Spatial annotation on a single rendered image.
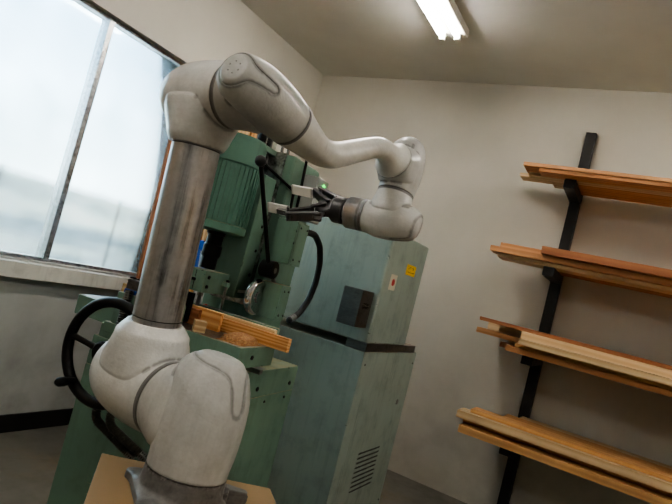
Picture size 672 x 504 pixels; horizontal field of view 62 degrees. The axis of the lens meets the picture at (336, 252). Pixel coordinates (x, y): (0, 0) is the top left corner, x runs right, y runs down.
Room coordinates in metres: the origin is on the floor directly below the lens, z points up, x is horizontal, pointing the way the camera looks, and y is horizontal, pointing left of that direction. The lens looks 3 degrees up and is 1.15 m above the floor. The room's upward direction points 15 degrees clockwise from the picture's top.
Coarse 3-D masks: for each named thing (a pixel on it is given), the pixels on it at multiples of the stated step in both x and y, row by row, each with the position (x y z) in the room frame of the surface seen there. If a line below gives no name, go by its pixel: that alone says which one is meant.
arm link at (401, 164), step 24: (312, 120) 1.11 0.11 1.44; (288, 144) 1.11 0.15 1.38; (312, 144) 1.14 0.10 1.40; (336, 144) 1.23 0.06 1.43; (360, 144) 1.30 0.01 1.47; (384, 144) 1.38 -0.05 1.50; (408, 144) 1.49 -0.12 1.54; (384, 168) 1.46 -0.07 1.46; (408, 168) 1.45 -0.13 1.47; (408, 192) 1.48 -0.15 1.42
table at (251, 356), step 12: (84, 300) 1.74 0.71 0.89; (96, 312) 1.72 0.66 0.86; (108, 312) 1.70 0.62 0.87; (108, 324) 1.57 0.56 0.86; (192, 336) 1.58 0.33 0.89; (204, 336) 1.57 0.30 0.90; (216, 336) 1.61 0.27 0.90; (192, 348) 1.58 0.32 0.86; (204, 348) 1.56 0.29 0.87; (216, 348) 1.55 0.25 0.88; (228, 348) 1.54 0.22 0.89; (240, 348) 1.52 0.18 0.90; (252, 348) 1.58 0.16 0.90; (264, 348) 1.65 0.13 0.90; (240, 360) 1.54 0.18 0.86; (252, 360) 1.60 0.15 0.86; (264, 360) 1.67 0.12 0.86
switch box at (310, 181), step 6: (306, 174) 1.99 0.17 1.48; (306, 180) 1.99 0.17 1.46; (312, 180) 1.98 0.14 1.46; (318, 180) 1.97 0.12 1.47; (306, 186) 1.98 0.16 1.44; (312, 186) 1.97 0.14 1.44; (300, 198) 1.99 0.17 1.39; (306, 198) 1.98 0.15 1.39; (312, 198) 1.97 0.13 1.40; (300, 204) 1.99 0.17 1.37; (306, 204) 1.98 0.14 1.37; (312, 222) 2.02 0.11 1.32; (318, 222) 2.05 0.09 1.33
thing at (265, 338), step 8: (224, 320) 1.73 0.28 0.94; (232, 320) 1.74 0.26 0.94; (224, 328) 1.73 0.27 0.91; (232, 328) 1.72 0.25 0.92; (240, 328) 1.71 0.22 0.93; (248, 328) 1.70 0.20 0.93; (256, 328) 1.70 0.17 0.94; (256, 336) 1.68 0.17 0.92; (264, 336) 1.67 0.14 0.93; (272, 336) 1.66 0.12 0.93; (280, 336) 1.66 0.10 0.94; (264, 344) 1.67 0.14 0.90; (272, 344) 1.66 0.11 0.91; (280, 344) 1.65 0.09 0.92; (288, 344) 1.65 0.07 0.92
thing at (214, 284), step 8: (200, 272) 1.73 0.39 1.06; (208, 272) 1.73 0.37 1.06; (216, 272) 1.78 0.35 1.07; (192, 280) 1.74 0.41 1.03; (200, 280) 1.73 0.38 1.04; (208, 280) 1.74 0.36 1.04; (216, 280) 1.78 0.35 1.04; (224, 280) 1.83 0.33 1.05; (192, 288) 1.74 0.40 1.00; (200, 288) 1.72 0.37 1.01; (208, 288) 1.76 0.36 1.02; (216, 288) 1.80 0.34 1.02; (224, 288) 1.84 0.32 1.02
